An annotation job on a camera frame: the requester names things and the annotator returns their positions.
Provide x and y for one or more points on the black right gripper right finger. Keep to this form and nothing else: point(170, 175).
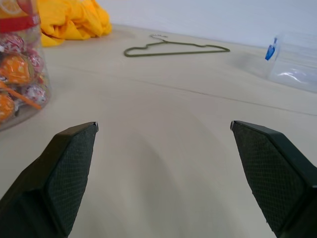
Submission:
point(270, 173)

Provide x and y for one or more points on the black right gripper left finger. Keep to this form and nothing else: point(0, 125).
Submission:
point(67, 178)

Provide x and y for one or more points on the orange candy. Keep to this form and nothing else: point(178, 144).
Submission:
point(5, 106)
point(13, 68)

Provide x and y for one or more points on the clear plastic lollipop jar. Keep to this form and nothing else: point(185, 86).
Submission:
point(19, 62)

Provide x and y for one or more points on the clear plastic zip bag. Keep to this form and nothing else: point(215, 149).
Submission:
point(294, 59)

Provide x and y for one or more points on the yellow cloth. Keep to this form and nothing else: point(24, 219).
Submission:
point(74, 19)

